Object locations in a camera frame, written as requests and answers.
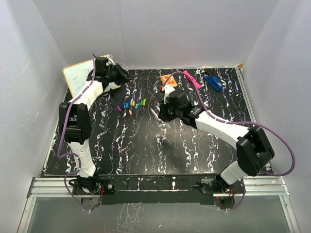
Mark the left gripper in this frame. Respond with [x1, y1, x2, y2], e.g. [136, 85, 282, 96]
[107, 64, 135, 87]

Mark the salmon cap marker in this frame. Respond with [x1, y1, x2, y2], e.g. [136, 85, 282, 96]
[150, 108, 163, 123]

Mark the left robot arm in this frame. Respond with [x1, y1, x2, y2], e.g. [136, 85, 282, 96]
[57, 56, 133, 194]

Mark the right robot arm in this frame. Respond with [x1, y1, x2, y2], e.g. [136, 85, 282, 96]
[157, 75, 275, 193]

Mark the yellow framed whiteboard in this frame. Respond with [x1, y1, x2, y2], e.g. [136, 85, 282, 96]
[63, 55, 121, 102]

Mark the blue stapler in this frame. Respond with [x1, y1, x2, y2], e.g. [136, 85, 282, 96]
[203, 71, 223, 91]

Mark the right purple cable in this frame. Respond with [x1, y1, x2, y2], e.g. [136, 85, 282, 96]
[161, 71, 297, 212]

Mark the purple cable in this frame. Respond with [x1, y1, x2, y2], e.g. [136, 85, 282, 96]
[161, 71, 297, 212]
[58, 53, 103, 213]

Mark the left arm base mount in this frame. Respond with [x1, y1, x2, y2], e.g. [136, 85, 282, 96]
[69, 176, 116, 196]

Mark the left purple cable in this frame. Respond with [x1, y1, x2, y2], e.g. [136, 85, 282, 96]
[58, 53, 103, 213]

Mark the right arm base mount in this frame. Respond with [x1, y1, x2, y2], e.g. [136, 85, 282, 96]
[195, 178, 246, 197]

